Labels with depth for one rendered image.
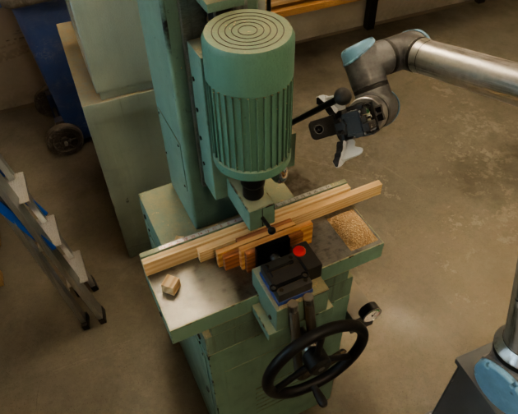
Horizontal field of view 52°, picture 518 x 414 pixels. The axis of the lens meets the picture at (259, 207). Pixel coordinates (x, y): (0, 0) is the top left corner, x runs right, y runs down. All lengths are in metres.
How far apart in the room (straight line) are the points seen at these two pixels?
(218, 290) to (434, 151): 2.07
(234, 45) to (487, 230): 2.06
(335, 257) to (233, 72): 0.61
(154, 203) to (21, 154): 1.75
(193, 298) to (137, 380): 0.98
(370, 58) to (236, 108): 0.46
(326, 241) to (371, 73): 0.44
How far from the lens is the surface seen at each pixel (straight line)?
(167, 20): 1.18
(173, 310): 1.32
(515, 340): 1.31
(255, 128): 1.06
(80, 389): 2.31
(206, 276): 1.36
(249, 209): 1.27
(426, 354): 2.34
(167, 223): 1.63
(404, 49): 1.44
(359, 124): 1.20
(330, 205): 1.48
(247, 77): 0.98
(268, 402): 1.90
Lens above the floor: 2.00
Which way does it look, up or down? 47 degrees down
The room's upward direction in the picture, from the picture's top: 1 degrees counter-clockwise
